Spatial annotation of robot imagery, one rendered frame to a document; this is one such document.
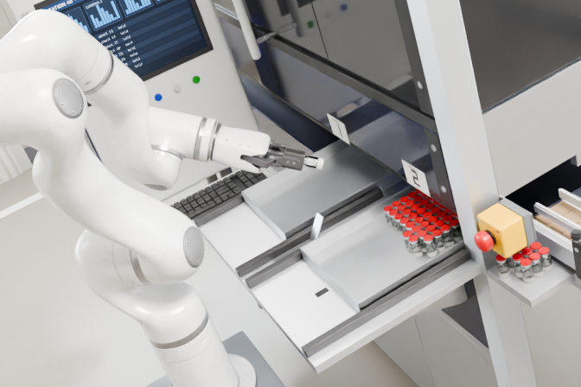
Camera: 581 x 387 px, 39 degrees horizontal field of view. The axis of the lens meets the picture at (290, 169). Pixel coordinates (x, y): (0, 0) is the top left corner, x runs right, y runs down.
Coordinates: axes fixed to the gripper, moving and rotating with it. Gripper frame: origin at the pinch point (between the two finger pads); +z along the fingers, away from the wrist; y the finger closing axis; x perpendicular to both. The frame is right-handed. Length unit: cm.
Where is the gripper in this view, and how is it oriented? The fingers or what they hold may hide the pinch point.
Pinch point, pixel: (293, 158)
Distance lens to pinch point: 155.9
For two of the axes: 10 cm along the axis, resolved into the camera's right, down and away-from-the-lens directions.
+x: 1.9, -9.0, -3.9
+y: -0.8, 3.9, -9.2
